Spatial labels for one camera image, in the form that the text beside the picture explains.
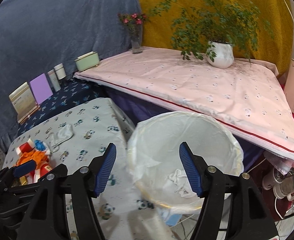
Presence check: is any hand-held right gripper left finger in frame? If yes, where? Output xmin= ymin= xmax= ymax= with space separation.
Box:
xmin=19 ymin=142 xmax=117 ymax=240

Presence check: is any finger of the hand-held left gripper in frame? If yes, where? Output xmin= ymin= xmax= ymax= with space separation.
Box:
xmin=0 ymin=160 xmax=37 ymax=192
xmin=2 ymin=182 xmax=46 ymax=198

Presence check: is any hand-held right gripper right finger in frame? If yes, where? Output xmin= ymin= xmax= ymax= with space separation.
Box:
xmin=179 ymin=142 xmax=280 ymax=240

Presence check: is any orange wrapper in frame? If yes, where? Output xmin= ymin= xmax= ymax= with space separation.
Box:
xmin=16 ymin=150 xmax=50 ymax=167

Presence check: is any red white packet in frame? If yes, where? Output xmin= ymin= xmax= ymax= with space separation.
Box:
xmin=16 ymin=141 xmax=35 ymax=156
xmin=33 ymin=164 xmax=53 ymax=182

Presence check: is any white bin with clear liner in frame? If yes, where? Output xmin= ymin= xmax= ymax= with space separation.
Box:
xmin=126 ymin=110 xmax=245 ymax=217

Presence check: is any gold foil wrapper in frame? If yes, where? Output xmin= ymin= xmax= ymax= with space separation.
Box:
xmin=13 ymin=177 xmax=29 ymax=187

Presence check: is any crumpled white tissue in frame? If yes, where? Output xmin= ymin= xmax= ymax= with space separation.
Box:
xmin=166 ymin=169 xmax=197 ymax=197

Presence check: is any blue wrapper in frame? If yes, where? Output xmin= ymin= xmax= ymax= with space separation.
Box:
xmin=34 ymin=139 xmax=47 ymax=151

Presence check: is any pale panda print cloth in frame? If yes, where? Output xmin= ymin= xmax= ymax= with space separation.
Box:
xmin=2 ymin=97 xmax=167 ymax=240

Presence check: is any pale blue paper piece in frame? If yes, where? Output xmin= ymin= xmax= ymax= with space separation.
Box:
xmin=162 ymin=210 xmax=185 ymax=227

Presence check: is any cream gold-trimmed box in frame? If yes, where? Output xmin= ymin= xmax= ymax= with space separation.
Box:
xmin=9 ymin=82 xmax=40 ymax=124

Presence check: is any maroon cloth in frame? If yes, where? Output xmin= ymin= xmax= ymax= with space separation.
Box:
xmin=242 ymin=145 xmax=294 ymax=222

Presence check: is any purple cloth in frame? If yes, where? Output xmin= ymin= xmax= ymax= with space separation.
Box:
xmin=104 ymin=85 xmax=265 ymax=173

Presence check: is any navy printed cloth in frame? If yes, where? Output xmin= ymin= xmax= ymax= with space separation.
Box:
xmin=17 ymin=77 xmax=108 ymax=135

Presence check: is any white bottle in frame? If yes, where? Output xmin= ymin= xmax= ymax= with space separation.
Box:
xmin=262 ymin=172 xmax=280 ymax=191

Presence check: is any purple card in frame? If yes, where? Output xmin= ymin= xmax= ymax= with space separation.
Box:
xmin=29 ymin=73 xmax=53 ymax=105

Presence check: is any pink printed sheet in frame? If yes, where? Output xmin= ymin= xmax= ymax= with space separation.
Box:
xmin=73 ymin=46 xmax=294 ymax=167

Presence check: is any white cosmetic tube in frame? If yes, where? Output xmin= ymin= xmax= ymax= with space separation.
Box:
xmin=47 ymin=69 xmax=62 ymax=92

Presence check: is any white jar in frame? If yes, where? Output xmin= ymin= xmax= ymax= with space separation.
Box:
xmin=53 ymin=63 xmax=67 ymax=80

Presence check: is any pale green box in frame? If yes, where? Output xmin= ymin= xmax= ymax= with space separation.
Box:
xmin=74 ymin=51 xmax=100 ymax=72

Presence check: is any white ceramic plant pot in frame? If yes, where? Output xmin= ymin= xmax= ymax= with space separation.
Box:
xmin=206 ymin=41 xmax=234 ymax=69

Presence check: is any glass vase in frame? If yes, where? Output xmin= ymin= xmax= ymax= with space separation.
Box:
xmin=130 ymin=25 xmax=144 ymax=55

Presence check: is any blue backdrop cloth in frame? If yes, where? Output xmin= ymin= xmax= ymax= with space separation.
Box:
xmin=0 ymin=0 xmax=143 ymax=145

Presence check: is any red flower bunch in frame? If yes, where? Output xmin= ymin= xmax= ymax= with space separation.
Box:
xmin=118 ymin=12 xmax=147 ymax=32

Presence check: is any green leafy plant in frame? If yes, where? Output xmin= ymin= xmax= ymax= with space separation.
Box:
xmin=147 ymin=0 xmax=275 ymax=63

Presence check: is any mustard yellow cloth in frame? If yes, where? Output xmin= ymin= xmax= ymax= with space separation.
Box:
xmin=133 ymin=0 xmax=294 ymax=80

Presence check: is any white drawstring pouch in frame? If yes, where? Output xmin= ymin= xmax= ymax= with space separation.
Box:
xmin=48 ymin=124 xmax=74 ymax=153

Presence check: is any white floor cable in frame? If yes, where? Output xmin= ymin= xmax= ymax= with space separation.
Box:
xmin=273 ymin=195 xmax=289 ymax=221

